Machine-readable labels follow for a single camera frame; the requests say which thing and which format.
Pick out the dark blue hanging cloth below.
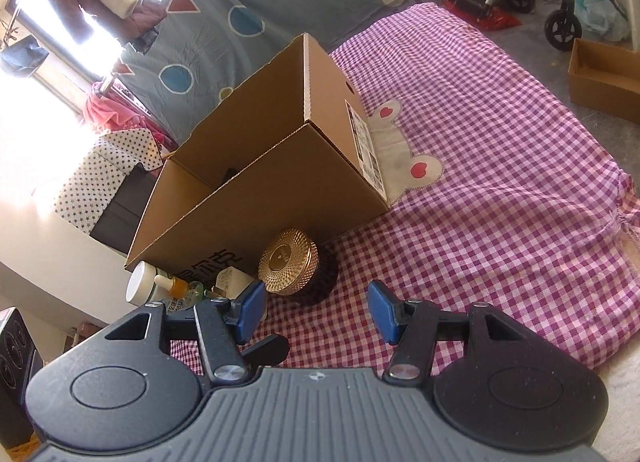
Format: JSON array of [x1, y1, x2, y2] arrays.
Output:
[[0, 40, 49, 77]]

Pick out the white bottle with white cap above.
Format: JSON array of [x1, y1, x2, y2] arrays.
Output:
[[126, 261, 173, 315]]

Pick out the gold lid dark jar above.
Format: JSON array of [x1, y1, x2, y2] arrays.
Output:
[[257, 228, 338, 305]]

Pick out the pink checked tablecloth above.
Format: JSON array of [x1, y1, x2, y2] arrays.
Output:
[[170, 2, 640, 373]]

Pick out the white star-dotted cloth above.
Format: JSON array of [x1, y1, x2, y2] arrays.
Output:
[[52, 128, 166, 233]]

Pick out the pink hanging clothes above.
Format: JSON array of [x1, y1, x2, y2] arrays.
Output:
[[82, 82, 178, 148]]

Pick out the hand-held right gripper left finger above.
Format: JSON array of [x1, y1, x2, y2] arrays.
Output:
[[104, 282, 267, 384]]

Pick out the dark cabinet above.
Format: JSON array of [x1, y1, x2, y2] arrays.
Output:
[[90, 162, 161, 258]]

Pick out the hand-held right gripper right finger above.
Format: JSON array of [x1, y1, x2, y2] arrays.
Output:
[[367, 279, 531, 384]]

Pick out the translucent plastic bag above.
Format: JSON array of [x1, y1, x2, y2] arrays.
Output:
[[572, 0, 632, 42]]

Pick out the small open cardboard box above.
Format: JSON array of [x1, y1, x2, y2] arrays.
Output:
[[567, 37, 640, 120]]

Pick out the dropper bottle with green label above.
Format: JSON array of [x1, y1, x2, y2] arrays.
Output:
[[154, 272, 206, 313]]

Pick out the brown cardboard box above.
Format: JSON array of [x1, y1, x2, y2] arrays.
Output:
[[125, 32, 401, 288]]

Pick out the white charger plug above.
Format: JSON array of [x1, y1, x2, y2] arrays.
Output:
[[214, 266, 256, 300]]

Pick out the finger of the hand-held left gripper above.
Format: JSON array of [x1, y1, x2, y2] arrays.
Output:
[[241, 335, 290, 369]]

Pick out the red plastic bag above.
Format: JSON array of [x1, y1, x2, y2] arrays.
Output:
[[445, 0, 521, 32]]

